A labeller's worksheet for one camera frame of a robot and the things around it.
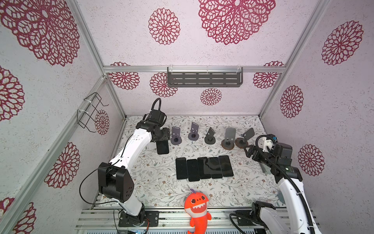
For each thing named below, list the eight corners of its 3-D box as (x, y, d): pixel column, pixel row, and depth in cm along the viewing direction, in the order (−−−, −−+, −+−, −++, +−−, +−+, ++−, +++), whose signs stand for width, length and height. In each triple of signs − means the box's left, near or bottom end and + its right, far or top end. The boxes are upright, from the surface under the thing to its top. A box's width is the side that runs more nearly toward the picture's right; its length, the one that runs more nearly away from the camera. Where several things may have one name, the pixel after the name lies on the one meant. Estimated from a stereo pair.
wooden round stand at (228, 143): (222, 149, 103) (225, 140, 94) (220, 137, 110) (223, 127, 101) (234, 149, 103) (238, 140, 94) (231, 137, 110) (235, 127, 101)
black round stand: (208, 146, 105) (209, 136, 96) (203, 139, 109) (204, 129, 100) (213, 143, 106) (216, 134, 97) (209, 137, 110) (210, 127, 101)
